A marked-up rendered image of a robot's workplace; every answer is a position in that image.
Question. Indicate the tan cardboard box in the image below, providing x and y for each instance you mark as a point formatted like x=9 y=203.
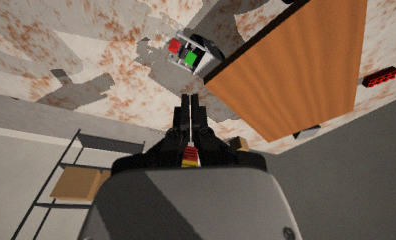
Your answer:
x=239 y=143

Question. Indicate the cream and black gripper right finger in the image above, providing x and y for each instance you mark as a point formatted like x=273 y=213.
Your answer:
x=213 y=151

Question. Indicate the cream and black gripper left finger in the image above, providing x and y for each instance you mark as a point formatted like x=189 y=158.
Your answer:
x=169 y=151

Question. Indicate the red toy building brick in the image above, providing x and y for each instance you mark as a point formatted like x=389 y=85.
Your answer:
x=378 y=77

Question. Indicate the grey cube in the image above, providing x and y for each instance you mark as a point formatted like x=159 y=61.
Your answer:
x=310 y=132

